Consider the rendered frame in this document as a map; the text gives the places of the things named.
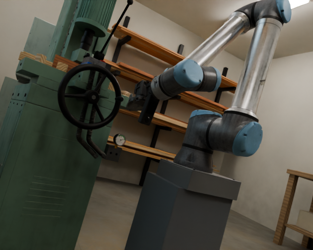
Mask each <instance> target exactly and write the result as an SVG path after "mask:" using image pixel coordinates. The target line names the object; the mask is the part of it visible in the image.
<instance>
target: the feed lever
mask: <svg viewBox="0 0 313 250"><path fill-rule="evenodd" d="M127 3H128V4H127V5H126V7H125V9H124V11H123V13H122V14H121V16H120V18H119V20H118V21H117V23H116V25H115V27H114V28H113V30H112V32H111V34H110V36H109V37H108V39H107V41H106V43H105V44H104V46H103V48H102V50H101V51H100V52H99V51H96V52H95V53H94V56H93V57H94V58H95V59H97V60H104V56H105V55H104V53H103V51H104V49H105V47H106V46H107V44H108V42H109V40H110V39H111V37H112V35H113V33H114V32H115V30H116V28H117V26H118V25H119V23H120V21H121V19H122V18H123V16H124V14H125V12H126V11H127V9H128V7H129V5H132V4H133V0H127Z"/></svg>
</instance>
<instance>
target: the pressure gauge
mask: <svg viewBox="0 0 313 250"><path fill-rule="evenodd" d="M113 141H114V143H115V148H117V147H118V146H122V145H124V144H125V142H126V137H125V135H123V134H116V135H115V136H114V138H113Z"/></svg>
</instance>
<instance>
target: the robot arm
mask: <svg viewBox="0 0 313 250"><path fill-rule="evenodd" d="M291 15H292V10H291V4H290V1H289V0H261V1H256V2H253V3H250V4H247V5H245V6H243V7H241V8H239V9H237V10H236V11H234V12H233V13H232V14H231V15H230V16H229V17H228V21H227V22H226V23H225V24H224V25H223V26H222V27H221V28H219V29H218V30H217V31H216V32H215V33H214V34H212V35H211V36H210V37H209V38H208V39H207V40H206V41H204V42H203V43H202V44H201V45H200V46H199V47H197V48H196V49H195V50H194V51H193V52H192V53H191V54H189V55H188V56H187V57H186V58H185V59H184V60H182V61H181V62H179V63H178V64H177V65H175V66H173V67H169V68H167V69H165V70H164V72H163V73H162V74H160V75H158V76H155V77H154V79H153V80H152V82H150V81H148V80H147V81H144V80H142V81H140V82H139V83H137V84H135V91H134V94H136V96H134V97H133V94H130V96H129V100H128V103H127V105H126V110H128V111H141V113H140V116H139V119H138V122H139V123H141V124H144V125H150V124H151V121H152V119H153V116H154V114H155V111H156V109H157V106H158V103H159V101H160V100H163V101H164V100H167V99H169V98H171V97H173V96H175V95H178V94H180V93H182V92H185V91H197V92H213V91H215V90H217V89H218V88H219V86H220V84H221V80H222V77H221V73H220V71H219V70H218V69H217V68H215V67H212V66H210V67H208V66H207V65H208V64H209V63H210V62H211V61H212V60H213V59H214V58H215V57H216V56H218V55H219V54H220V53H221V52H222V51H223V50H224V49H225V48H226V47H227V46H228V45H229V44H230V43H231V42H232V41H233V40H234V39H235V38H236V37H237V36H239V35H243V34H245V33H246V32H247V31H249V30H251V29H253V28H255V30H254V33H253V36H252V39H251V42H250V45H249V49H248V52H247V55H246V58H245V61H244V65H243V68H242V71H241V74H240V77H239V80H238V84H237V87H236V90H235V94H234V97H233V100H232V103H231V106H230V108H229V109H227V110H225V111H224V114H223V116H222V115H221V114H219V113H216V112H212V111H208V110H194V111H193V112H192V113H191V116H190V118H189V122H188V125H187V129H186V133H185V136H184V140H183V144H182V147H181V149H180V151H179V152H178V153H177V155H176V156H175V158H174V160H173V162H174V163H176V164H179V165H182V166H185V167H189V168H192V169H195V170H199V171H203V172H207V173H211V174H212V173H213V159H212V156H213V152H214V150H216V151H221V152H225V153H228V154H232V155H235V156H243V157H249V156H251V155H253V154H254V153H255V152H256V151H257V150H258V148H259V146H260V144H261V141H262V136H263V131H262V130H261V129H262V127H261V125H260V124H259V123H258V122H259V119H258V118H257V116H256V111H257V108H258V105H259V101H260V98H261V95H262V91H263V88H264V85H265V81H266V78H267V75H268V71H269V68H270V65H271V62H272V58H273V55H274V52H275V48H276V45H277V42H278V38H279V35H280V32H281V30H282V27H283V24H284V23H288V22H289V21H290V20H291Z"/></svg>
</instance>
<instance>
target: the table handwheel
mask: <svg viewBox="0 0 313 250"><path fill-rule="evenodd" d="M85 70H95V71H98V72H100V73H102V74H103V76H102V78H101V80H100V81H99V83H98V84H97V86H96V87H95V89H94V90H88V91H86V92H85V93H77V94H68V93H65V90H66V86H67V84H68V82H69V81H70V79H71V78H72V77H73V76H74V75H76V74H77V73H79V72H81V71H85ZM106 77H107V78H108V79H109V80H110V81H111V83H112V85H113V87H114V90H115V95H116V97H119V96H122V95H121V89H120V85H119V83H118V81H117V79H116V78H115V76H114V75H113V74H112V73H111V72H110V71H109V70H107V69H106V68H104V67H102V66H100V65H97V64H92V63H86V64H81V65H78V66H75V67H74V68H72V69H71V70H69V71H68V72H67V73H66V74H65V75H64V77H63V78H62V80H61V82H60V85H59V88H58V103H59V107H60V110H61V112H62V114H63V115H64V117H65V118H66V119H67V120H68V121H69V122H70V123H71V124H73V125H75V126H77V127H79V128H82V129H89V130H92V129H99V128H102V127H104V126H106V125H108V124H109V123H110V122H111V121H112V120H113V119H114V118H115V117H116V115H117V114H118V112H119V109H120V106H121V102H119V101H115V105H114V108H113V110H112V112H111V113H110V115H109V116H108V117H107V118H105V119H104V117H103V115H102V113H101V111H100V109H99V107H98V104H97V102H98V101H99V99H100V96H99V93H98V90H99V88H100V87H101V85H102V83H103V82H104V80H105V79H106ZM65 97H69V98H76V99H77V100H81V101H84V100H85V101H86V102H87V103H88V104H93V105H94V107H95V109H96V111H97V113H98V115H99V117H100V119H101V121H100V122H98V123H93V124H88V123H83V122H81V121H79V120H77V119H76V118H75V117H73V116H72V115H71V113H70V112H69V110H68V108H67V106H66V103H65Z"/></svg>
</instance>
